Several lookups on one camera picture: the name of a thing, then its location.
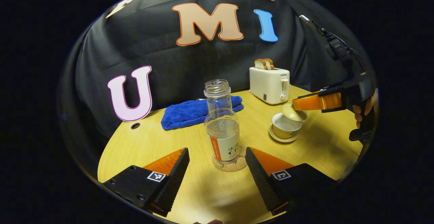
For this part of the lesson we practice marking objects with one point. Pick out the white toaster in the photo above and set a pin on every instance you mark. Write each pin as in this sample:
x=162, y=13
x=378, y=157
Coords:
x=268, y=86

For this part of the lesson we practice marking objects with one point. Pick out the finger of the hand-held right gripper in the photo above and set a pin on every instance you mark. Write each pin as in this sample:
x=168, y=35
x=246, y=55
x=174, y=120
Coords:
x=315, y=102

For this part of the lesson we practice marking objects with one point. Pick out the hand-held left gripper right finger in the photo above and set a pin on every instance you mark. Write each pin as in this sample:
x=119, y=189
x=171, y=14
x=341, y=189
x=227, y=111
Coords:
x=262, y=183

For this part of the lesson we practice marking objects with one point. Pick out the toast bread slice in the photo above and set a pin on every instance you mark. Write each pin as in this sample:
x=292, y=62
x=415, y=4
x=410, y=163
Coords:
x=270, y=64
x=259, y=64

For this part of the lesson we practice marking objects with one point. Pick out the black backdrop cloth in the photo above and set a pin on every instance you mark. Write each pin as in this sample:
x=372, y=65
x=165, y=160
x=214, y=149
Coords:
x=176, y=75

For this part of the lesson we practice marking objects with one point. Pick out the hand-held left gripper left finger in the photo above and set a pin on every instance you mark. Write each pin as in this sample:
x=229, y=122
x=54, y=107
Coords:
x=174, y=180

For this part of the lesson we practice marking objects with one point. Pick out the white teacup lid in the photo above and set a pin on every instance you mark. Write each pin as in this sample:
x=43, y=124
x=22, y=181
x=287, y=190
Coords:
x=293, y=114

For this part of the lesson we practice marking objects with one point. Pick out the clear plastic water bottle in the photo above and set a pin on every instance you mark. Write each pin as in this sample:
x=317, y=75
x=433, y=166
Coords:
x=222, y=132

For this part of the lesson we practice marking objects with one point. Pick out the white saucer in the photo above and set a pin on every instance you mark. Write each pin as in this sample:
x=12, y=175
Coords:
x=276, y=137

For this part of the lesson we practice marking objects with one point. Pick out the black table grommet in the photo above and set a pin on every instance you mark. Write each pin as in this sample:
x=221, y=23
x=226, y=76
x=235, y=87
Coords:
x=135, y=126

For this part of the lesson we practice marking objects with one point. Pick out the white teacup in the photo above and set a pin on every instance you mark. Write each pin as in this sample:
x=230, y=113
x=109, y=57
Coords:
x=286, y=129

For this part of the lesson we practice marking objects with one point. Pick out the blue towel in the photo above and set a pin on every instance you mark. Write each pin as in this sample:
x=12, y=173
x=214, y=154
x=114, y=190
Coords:
x=190, y=114

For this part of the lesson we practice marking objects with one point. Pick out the round cork coaster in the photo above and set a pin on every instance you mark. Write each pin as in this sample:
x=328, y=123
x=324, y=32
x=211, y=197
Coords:
x=241, y=164

